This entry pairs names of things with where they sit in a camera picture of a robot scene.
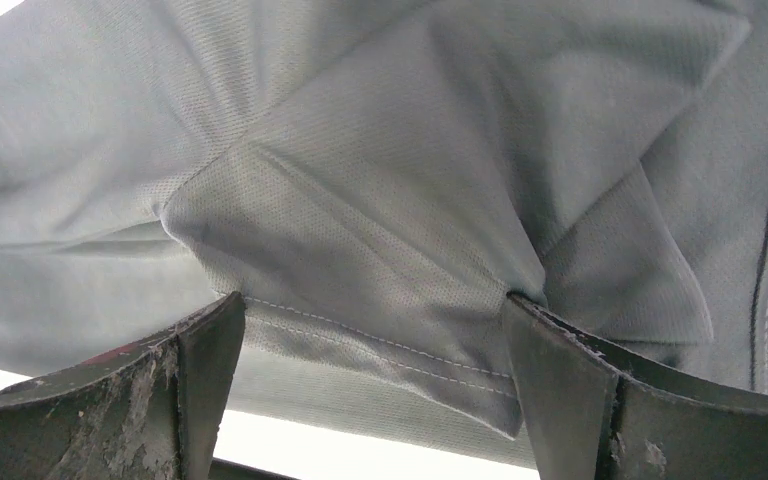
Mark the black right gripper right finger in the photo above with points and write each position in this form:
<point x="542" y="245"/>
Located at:
<point x="595" y="410"/>

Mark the dark grey t shirt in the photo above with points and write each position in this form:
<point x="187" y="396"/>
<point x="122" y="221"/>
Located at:
<point x="375" y="177"/>

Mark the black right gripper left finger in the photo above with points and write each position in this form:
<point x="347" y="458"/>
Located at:
<point x="150" y="409"/>

